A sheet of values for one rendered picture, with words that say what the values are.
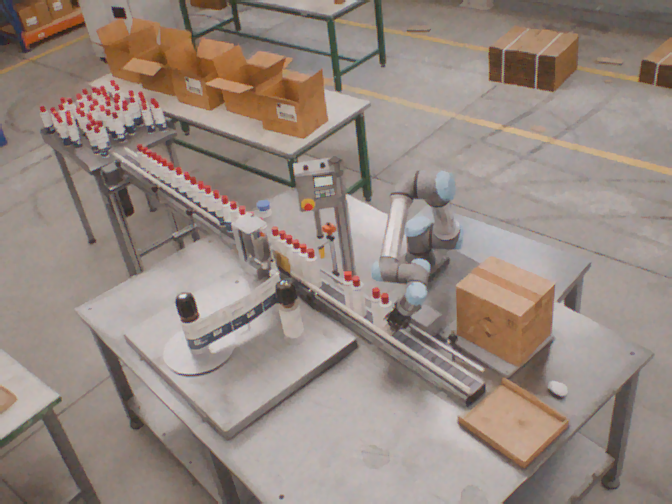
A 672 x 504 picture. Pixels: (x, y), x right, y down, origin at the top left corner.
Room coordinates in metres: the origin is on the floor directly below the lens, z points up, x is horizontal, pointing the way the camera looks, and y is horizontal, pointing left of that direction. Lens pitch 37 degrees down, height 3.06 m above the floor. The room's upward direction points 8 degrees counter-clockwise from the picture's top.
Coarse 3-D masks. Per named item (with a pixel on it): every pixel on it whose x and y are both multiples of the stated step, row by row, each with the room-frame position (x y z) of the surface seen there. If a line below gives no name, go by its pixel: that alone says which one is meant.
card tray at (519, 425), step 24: (504, 384) 1.97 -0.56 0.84; (480, 408) 1.87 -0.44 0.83; (504, 408) 1.85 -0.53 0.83; (528, 408) 1.84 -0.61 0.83; (552, 408) 1.79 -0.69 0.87; (480, 432) 1.74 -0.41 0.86; (504, 432) 1.75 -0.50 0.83; (528, 432) 1.73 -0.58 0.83; (552, 432) 1.72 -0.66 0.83; (528, 456) 1.60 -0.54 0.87
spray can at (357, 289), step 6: (354, 276) 2.44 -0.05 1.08; (354, 282) 2.42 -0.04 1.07; (360, 282) 2.43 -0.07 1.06; (354, 288) 2.42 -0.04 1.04; (360, 288) 2.41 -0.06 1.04; (354, 294) 2.41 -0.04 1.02; (360, 294) 2.41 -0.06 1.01; (354, 300) 2.42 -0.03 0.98; (360, 300) 2.41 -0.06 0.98; (354, 306) 2.42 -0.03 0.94; (360, 306) 2.41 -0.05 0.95; (360, 312) 2.41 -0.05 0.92
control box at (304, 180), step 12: (300, 168) 2.71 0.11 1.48; (312, 168) 2.70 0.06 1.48; (300, 180) 2.67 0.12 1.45; (312, 180) 2.67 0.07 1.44; (300, 192) 2.67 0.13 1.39; (312, 192) 2.67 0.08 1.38; (336, 192) 2.67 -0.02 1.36; (300, 204) 2.67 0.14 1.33; (312, 204) 2.67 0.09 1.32; (324, 204) 2.67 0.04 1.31; (336, 204) 2.67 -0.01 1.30
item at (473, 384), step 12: (288, 276) 2.77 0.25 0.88; (324, 300) 2.56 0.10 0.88; (360, 324) 2.37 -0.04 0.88; (396, 336) 2.27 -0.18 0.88; (408, 336) 2.26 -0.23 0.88; (396, 348) 2.20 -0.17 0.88; (420, 348) 2.18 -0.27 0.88; (432, 360) 2.11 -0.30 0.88; (444, 360) 2.10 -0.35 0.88; (432, 372) 2.04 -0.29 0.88; (456, 372) 2.02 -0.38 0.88; (468, 384) 1.96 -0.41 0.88; (480, 384) 1.95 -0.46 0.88; (468, 396) 1.90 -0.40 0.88
